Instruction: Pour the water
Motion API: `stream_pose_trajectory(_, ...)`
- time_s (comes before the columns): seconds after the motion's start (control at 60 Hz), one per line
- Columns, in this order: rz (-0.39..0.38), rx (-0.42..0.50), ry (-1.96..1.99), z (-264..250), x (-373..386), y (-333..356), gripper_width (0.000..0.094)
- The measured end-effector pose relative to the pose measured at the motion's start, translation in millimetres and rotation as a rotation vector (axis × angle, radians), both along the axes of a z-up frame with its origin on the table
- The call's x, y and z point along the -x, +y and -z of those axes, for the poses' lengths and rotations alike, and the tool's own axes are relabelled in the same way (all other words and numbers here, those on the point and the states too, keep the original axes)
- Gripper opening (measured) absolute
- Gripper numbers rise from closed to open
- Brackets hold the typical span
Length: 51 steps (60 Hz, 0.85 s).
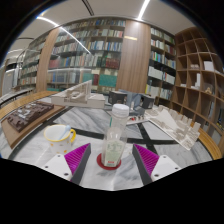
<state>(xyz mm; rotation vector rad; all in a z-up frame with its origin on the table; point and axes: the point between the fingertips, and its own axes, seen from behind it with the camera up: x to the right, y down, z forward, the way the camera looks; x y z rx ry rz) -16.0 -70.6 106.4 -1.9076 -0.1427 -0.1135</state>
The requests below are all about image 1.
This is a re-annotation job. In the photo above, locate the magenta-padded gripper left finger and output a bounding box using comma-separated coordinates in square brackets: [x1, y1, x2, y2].
[42, 142, 92, 186]

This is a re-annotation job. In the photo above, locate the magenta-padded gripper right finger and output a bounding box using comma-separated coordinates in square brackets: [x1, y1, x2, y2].
[131, 143, 183, 186]

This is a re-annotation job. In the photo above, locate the clear plastic drink bottle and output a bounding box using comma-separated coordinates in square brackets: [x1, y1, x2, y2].
[100, 103, 131, 169]

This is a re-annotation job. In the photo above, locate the flat round red coaster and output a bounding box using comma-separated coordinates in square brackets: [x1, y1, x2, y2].
[96, 152, 123, 171]

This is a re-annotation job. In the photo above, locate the white city block model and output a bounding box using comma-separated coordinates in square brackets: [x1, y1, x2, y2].
[126, 104, 203, 151]

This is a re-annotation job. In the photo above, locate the brown model on wooden board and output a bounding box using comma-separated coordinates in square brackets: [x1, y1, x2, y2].
[0, 100, 66, 150]

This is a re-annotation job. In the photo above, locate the white sloped architectural model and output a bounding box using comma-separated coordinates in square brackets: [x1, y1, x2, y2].
[50, 79, 106, 110]

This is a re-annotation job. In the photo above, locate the dark grey building model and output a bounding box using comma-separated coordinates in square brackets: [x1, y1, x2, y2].
[107, 90, 155, 111]

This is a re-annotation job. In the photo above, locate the wooden cubby shelf unit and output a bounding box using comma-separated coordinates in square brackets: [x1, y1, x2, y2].
[171, 26, 224, 148]

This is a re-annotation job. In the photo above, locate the tall wooden bookshelf with books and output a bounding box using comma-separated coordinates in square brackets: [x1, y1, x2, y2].
[16, 17, 178, 101]

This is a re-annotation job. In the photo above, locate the linear ceiling light strip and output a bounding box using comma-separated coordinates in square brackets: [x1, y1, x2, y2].
[136, 0, 151, 21]

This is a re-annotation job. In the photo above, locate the white mug with yellow handle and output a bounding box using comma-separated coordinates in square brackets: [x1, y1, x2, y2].
[42, 123, 77, 155]

